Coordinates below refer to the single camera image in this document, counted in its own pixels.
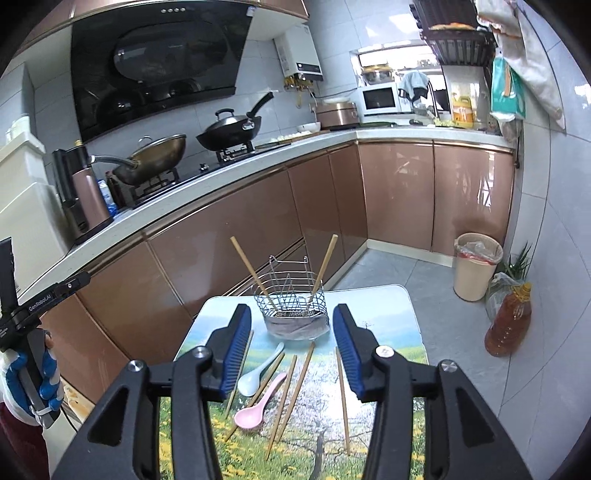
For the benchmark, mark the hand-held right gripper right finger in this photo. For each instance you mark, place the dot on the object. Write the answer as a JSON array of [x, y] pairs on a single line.
[[348, 360]]

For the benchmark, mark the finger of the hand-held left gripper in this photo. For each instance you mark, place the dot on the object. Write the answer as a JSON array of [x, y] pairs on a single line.
[[71, 284]]

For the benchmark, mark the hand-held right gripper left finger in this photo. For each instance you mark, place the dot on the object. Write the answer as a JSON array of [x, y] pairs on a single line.
[[233, 360]]

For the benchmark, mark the pale blue plastic spoon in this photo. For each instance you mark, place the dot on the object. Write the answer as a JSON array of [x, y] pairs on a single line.
[[249, 384]]

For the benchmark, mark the wooden chopstick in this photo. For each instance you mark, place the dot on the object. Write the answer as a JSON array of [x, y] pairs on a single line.
[[323, 267], [272, 371], [298, 383], [280, 415], [344, 415], [230, 406], [249, 265]]

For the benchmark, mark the pink plastic spoon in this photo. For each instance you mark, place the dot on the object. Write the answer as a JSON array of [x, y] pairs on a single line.
[[249, 417]]

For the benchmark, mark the person's left forearm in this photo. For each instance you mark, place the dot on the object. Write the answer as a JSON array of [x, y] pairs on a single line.
[[18, 450]]

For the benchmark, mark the person's left hand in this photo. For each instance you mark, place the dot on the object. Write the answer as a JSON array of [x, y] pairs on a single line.
[[14, 374]]

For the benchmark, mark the landscape print small table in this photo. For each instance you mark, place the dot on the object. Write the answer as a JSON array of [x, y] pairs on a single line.
[[318, 415]]

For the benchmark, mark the rose gold water dispenser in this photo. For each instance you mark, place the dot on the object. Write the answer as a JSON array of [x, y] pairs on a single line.
[[87, 198]]

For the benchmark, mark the white refrigerator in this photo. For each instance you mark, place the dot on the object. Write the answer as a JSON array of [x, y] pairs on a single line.
[[27, 198]]

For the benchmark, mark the blue label plastic bottle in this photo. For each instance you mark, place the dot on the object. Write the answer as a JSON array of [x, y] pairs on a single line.
[[105, 196]]

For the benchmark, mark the black gas stove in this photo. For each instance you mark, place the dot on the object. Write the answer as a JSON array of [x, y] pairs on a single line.
[[157, 187]]

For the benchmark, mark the brass wok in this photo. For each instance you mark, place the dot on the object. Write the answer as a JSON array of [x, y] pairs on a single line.
[[152, 161]]

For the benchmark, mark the beige trash bin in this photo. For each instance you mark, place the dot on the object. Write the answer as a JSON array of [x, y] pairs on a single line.
[[475, 277]]

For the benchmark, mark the brass wok lid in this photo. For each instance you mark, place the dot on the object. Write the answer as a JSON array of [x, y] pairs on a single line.
[[157, 146]]

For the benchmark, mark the large amber oil bottle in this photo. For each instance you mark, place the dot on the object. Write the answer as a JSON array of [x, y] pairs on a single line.
[[508, 323]]

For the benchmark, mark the rose gold base cabinets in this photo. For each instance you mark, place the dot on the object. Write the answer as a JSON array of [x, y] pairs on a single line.
[[397, 194]]

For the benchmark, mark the plastic bag of green onions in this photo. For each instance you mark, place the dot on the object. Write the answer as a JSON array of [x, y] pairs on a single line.
[[517, 267]]

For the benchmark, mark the black wok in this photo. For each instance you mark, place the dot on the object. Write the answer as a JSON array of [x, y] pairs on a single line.
[[221, 138]]

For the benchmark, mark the grey wok lid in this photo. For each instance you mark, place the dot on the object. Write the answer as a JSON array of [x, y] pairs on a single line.
[[228, 121]]

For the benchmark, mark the white bowl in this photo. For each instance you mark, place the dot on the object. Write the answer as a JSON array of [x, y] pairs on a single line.
[[309, 128]]

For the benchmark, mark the black glass range hood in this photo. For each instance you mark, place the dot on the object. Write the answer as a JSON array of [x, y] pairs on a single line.
[[161, 60]]

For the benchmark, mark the rose gold rice cooker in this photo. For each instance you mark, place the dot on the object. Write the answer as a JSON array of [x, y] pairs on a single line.
[[337, 115]]

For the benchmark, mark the white microwave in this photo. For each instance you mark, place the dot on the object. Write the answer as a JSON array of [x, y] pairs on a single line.
[[378, 99]]

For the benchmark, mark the yellow oil bottle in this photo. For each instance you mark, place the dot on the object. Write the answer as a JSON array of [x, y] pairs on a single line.
[[462, 113]]

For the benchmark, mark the grey blue towel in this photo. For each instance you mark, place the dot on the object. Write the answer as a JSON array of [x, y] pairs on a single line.
[[413, 83]]

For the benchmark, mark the steel pot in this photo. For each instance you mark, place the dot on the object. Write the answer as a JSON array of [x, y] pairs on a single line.
[[377, 76]]

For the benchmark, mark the green white hanging bag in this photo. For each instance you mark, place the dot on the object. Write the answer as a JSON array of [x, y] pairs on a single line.
[[508, 92]]

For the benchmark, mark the white water heater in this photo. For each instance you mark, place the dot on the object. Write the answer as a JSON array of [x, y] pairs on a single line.
[[298, 50]]

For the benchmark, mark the black dish rack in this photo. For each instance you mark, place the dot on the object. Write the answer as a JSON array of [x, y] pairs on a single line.
[[457, 46]]

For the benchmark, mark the white hanging bags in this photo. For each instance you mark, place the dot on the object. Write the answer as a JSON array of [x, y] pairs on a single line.
[[535, 69]]

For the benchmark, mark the rose gold wall cabinet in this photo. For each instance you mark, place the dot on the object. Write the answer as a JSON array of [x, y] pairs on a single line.
[[277, 7]]

